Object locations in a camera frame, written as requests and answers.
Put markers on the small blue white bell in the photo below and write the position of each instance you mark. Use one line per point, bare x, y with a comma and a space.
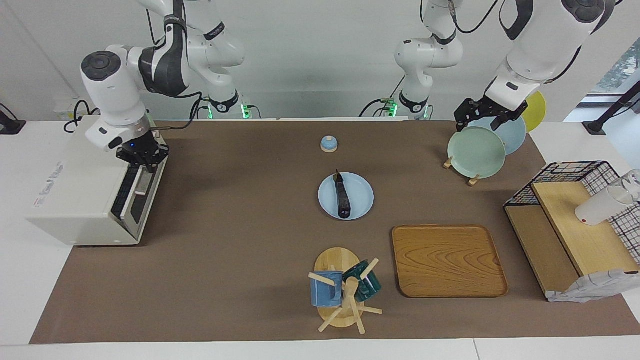
329, 145

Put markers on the tall wooden shelf board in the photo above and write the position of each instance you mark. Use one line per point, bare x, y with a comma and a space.
595, 245

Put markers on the white power strip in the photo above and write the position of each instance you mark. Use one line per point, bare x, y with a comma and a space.
65, 107

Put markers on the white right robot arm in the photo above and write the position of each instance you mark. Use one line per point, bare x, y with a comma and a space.
115, 90

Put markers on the window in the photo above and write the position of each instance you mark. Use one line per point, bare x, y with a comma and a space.
620, 70

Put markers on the wooden plate rack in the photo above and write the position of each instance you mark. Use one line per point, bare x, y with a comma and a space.
473, 181

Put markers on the clear glass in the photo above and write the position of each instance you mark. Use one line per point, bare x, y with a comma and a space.
632, 179

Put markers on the white cup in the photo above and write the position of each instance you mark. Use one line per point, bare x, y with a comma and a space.
597, 210

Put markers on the wooden mug tree stand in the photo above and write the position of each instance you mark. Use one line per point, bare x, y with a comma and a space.
337, 260

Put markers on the cream toaster oven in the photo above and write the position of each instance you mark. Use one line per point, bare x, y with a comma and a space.
75, 200

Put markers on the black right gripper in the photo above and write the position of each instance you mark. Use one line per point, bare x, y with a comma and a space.
142, 150

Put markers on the dark purple eggplant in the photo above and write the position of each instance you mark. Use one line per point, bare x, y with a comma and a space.
343, 200

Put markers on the white plaid fabric liner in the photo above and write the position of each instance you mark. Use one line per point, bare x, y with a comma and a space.
590, 290

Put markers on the brown table mat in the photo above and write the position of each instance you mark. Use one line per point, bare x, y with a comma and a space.
250, 250

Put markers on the low wooden shelf board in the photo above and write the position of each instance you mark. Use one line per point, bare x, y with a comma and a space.
545, 250

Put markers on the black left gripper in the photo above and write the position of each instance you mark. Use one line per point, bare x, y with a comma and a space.
492, 109

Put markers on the light blue racked plate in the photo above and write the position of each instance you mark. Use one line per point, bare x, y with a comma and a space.
515, 137

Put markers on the black desk device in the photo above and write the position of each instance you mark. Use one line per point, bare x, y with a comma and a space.
10, 125

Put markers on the pale green plate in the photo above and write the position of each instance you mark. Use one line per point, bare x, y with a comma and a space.
475, 152

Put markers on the wooden serving tray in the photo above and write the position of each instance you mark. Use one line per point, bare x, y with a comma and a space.
447, 260

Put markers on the yellow plate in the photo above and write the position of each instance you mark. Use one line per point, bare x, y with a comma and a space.
536, 112

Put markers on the dark green mug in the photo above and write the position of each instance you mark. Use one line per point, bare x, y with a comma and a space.
367, 285

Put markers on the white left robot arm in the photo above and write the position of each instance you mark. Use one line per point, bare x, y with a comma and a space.
540, 45

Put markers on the black clamp stand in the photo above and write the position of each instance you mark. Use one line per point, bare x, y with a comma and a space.
597, 126

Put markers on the blue mug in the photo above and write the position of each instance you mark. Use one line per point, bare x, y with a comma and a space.
324, 292

